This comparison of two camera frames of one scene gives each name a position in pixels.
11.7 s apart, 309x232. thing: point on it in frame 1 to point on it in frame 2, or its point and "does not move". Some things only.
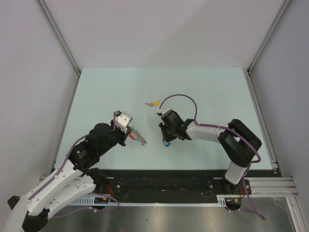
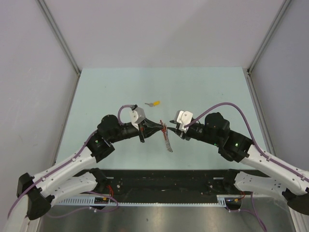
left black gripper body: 117,136 to 142,130
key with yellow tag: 155,103 does not move
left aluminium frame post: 58,32 does not move
